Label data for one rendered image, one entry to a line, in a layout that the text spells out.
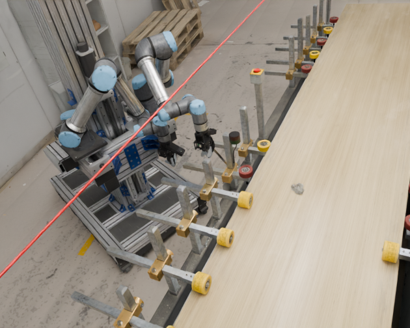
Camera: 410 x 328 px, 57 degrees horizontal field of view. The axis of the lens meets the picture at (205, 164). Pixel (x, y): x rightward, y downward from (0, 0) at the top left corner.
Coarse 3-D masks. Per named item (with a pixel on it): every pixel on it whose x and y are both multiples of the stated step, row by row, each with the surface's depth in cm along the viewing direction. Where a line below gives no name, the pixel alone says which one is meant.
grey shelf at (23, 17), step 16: (16, 0) 368; (96, 0) 440; (16, 16) 381; (96, 16) 454; (32, 32) 388; (96, 32) 439; (32, 48) 402; (112, 48) 477; (48, 64) 410; (48, 80) 426
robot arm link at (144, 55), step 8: (144, 40) 200; (136, 48) 201; (144, 48) 198; (136, 56) 199; (144, 56) 198; (152, 56) 202; (144, 64) 198; (152, 64) 199; (144, 72) 198; (152, 72) 196; (152, 80) 195; (160, 80) 196; (152, 88) 195; (160, 88) 194; (160, 96) 193; (168, 96) 194; (160, 104) 192; (168, 104) 192; (176, 104) 192; (160, 112) 190; (168, 112) 190; (176, 112) 192
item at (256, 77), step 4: (252, 72) 231; (256, 72) 230; (260, 72) 229; (252, 76) 231; (256, 76) 230; (260, 76) 229; (264, 76) 235; (252, 80) 233; (256, 80) 232; (260, 80) 230
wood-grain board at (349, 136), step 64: (320, 64) 291; (384, 64) 276; (320, 128) 230; (384, 128) 220; (256, 192) 197; (320, 192) 190; (384, 192) 183; (256, 256) 166; (320, 256) 161; (192, 320) 149; (256, 320) 144; (320, 320) 140; (384, 320) 137
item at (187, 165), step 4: (184, 164) 231; (188, 164) 230; (192, 164) 230; (196, 164) 229; (184, 168) 232; (188, 168) 230; (192, 168) 229; (196, 168) 227; (200, 168) 225; (216, 168) 223; (216, 172) 222; (220, 172) 220; (236, 172) 217; (232, 176) 217; (236, 176) 216; (244, 180) 215; (248, 180) 213
